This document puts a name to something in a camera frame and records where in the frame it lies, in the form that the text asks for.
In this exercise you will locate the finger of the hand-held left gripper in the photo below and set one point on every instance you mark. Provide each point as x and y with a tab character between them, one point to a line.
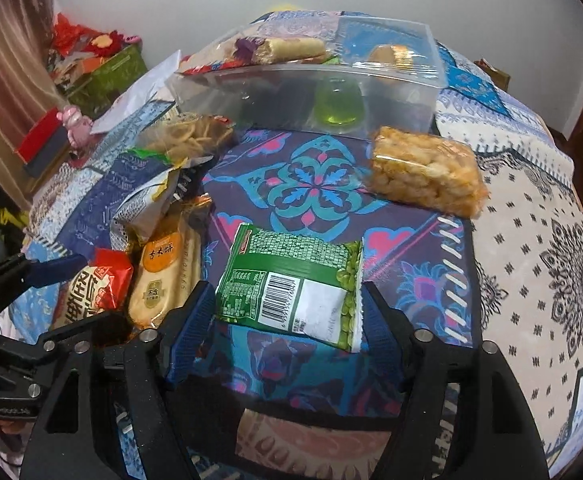
56	267
91	322

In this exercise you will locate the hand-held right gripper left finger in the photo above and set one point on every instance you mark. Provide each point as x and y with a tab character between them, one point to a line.
196	320

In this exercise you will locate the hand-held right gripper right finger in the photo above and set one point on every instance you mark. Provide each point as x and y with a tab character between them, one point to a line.
379	327

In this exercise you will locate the red broad bean packet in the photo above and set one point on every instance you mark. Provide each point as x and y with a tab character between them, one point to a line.
98	285

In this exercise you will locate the green pea packet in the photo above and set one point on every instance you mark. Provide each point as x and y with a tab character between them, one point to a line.
281	280

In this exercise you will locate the green jelly cup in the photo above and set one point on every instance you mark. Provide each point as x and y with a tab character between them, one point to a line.
339	105

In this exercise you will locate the clear plastic container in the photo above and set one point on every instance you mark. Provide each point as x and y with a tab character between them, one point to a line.
271	95

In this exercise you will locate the orange shredded snack packet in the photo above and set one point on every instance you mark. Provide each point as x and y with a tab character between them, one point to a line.
389	55

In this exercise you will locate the purple label egg roll packet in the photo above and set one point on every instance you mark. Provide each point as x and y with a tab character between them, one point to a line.
286	49

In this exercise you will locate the beige biscuit packet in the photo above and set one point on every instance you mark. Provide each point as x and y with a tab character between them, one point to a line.
164	270

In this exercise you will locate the silver yellow snack bag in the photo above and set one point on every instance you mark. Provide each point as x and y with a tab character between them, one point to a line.
144	202

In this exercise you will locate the orange cartoon snack packet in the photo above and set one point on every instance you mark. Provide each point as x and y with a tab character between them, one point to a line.
199	202

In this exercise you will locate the red flat box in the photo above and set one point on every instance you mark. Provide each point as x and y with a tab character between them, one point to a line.
38	135

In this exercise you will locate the pink toy figure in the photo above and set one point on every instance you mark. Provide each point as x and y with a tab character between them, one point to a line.
76	125

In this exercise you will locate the clear bag fried puffs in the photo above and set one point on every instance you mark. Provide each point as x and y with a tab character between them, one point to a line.
426	172

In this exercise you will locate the fried twists clear packet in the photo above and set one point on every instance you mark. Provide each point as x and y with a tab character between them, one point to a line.
191	135

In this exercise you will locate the green storage box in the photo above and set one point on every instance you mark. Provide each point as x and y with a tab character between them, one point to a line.
108	77

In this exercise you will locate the brown striped curtain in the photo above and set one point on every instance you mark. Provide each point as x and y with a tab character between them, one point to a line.
6	60

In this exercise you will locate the pile of red cloth items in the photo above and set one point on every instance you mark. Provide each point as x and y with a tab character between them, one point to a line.
71	40

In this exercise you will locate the orange patterned cloth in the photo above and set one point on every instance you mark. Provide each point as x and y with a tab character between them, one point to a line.
206	66

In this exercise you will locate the small cardboard box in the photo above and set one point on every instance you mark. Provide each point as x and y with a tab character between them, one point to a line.
496	75

